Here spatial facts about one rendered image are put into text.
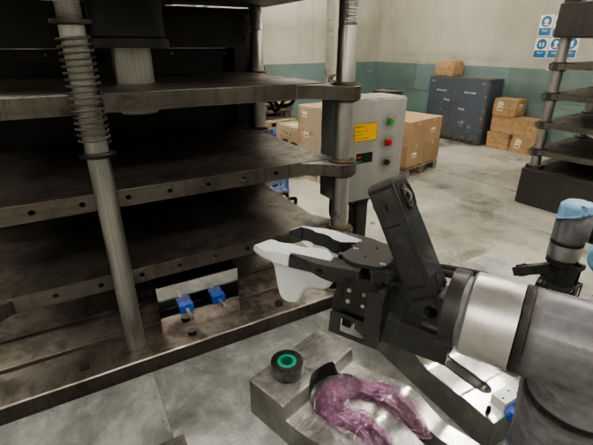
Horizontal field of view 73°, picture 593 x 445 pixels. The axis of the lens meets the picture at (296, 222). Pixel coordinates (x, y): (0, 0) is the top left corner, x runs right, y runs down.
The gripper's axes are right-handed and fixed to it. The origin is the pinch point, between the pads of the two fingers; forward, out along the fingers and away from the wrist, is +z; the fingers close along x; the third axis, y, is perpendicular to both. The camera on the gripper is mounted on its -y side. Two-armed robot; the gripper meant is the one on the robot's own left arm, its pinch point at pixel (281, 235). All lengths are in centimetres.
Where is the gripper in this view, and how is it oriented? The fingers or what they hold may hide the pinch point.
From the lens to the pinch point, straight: 45.5
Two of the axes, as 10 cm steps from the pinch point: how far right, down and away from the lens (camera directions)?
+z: -8.4, -2.2, 5.0
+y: -0.7, 9.5, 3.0
